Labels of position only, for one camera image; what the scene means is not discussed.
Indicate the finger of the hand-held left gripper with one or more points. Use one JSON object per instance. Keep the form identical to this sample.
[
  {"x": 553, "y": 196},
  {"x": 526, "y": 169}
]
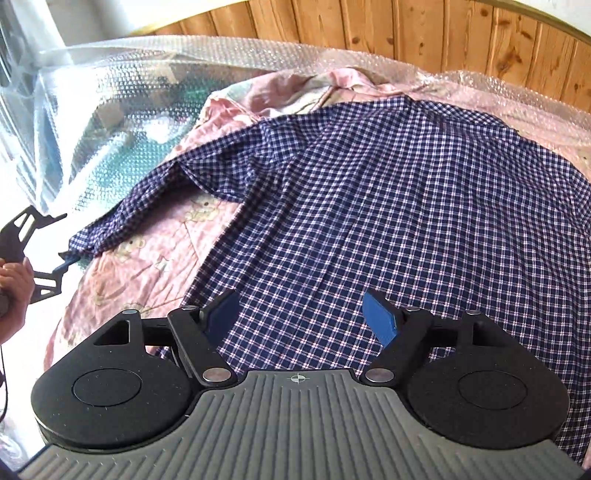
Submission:
[
  {"x": 7, "y": 247},
  {"x": 55, "y": 277}
]

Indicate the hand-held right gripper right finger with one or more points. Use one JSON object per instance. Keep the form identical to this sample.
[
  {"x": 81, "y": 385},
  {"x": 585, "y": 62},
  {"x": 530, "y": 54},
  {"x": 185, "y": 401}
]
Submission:
[{"x": 381, "y": 318}]

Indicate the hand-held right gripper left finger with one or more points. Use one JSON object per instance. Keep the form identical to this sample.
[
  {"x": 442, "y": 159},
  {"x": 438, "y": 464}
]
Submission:
[{"x": 224, "y": 314}]

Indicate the blue plaid shirt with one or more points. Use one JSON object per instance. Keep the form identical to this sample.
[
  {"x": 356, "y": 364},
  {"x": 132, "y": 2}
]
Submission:
[{"x": 369, "y": 207}]

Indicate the person's left hand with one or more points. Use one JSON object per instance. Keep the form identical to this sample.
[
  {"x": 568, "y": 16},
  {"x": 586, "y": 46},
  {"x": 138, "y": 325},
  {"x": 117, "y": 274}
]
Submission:
[{"x": 16, "y": 295}]

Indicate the pink bear print quilt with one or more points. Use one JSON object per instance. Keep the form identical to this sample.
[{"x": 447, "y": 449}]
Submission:
[{"x": 152, "y": 267}]

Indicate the teal green object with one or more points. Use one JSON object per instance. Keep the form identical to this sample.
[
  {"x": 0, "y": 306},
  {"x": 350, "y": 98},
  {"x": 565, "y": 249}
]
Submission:
[{"x": 152, "y": 147}]

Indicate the cardboard box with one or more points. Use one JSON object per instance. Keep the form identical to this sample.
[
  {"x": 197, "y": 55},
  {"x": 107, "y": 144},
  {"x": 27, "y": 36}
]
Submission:
[{"x": 110, "y": 116}]

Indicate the clear bubble wrap sheet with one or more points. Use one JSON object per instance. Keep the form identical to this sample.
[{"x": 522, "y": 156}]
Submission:
[{"x": 277, "y": 55}]

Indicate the wooden headboard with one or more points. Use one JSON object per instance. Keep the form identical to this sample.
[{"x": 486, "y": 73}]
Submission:
[{"x": 369, "y": 27}]

